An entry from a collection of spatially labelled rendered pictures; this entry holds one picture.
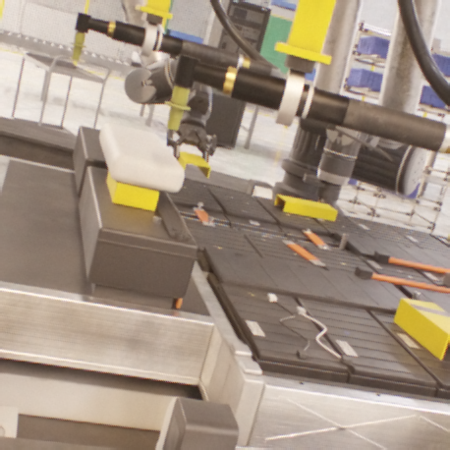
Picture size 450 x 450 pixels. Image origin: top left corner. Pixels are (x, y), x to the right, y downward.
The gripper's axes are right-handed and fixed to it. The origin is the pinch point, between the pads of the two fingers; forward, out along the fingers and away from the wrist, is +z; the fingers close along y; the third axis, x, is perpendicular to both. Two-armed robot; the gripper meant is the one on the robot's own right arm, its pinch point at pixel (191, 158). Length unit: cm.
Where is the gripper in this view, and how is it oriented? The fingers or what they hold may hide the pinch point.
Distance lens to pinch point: 205.6
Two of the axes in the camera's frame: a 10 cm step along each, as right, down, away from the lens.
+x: 3.3, -5.4, -7.8
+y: -9.5, -1.9, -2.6
